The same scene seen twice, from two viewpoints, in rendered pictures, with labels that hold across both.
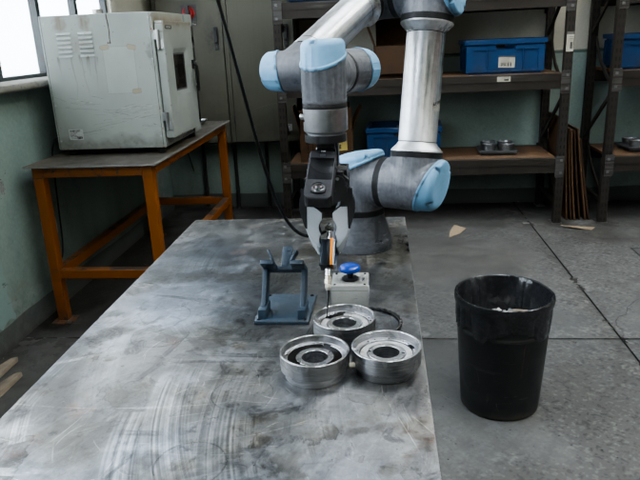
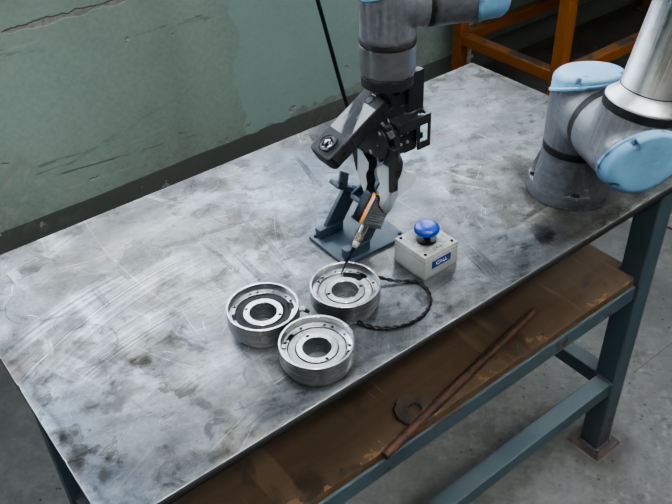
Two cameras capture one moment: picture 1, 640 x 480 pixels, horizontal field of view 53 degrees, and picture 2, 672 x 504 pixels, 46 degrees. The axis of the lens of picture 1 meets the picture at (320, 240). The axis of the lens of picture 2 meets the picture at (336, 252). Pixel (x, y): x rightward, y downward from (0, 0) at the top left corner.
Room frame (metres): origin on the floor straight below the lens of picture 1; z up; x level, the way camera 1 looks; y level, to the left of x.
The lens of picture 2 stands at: (0.38, -0.68, 1.59)
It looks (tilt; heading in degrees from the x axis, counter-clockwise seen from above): 38 degrees down; 48
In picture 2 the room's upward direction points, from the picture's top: 3 degrees counter-clockwise
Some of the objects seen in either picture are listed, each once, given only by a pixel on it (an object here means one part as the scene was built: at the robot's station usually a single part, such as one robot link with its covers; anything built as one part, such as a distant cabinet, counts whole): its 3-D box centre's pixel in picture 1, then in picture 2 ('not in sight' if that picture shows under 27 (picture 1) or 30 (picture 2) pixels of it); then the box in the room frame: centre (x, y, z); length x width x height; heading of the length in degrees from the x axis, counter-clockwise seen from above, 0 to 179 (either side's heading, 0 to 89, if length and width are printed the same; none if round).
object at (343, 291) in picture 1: (350, 288); (428, 248); (1.15, -0.06, 0.82); 0.08 x 0.07 x 0.05; 174
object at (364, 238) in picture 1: (360, 226); (573, 163); (1.49, -0.10, 0.85); 0.15 x 0.15 x 0.10
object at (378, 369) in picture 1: (386, 356); (317, 351); (0.88, -0.09, 0.82); 0.10 x 0.10 x 0.04
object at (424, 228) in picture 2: (350, 276); (426, 237); (1.15, -0.05, 0.85); 0.04 x 0.04 x 0.05
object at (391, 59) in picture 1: (401, 47); not in sight; (4.55, -0.61, 1.19); 0.52 x 0.42 x 0.38; 84
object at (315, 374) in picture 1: (314, 361); (263, 316); (0.87, 0.02, 0.82); 0.10 x 0.10 x 0.04
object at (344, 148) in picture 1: (328, 130); not in sight; (4.60, -0.09, 0.64); 0.49 x 0.40 x 0.37; 89
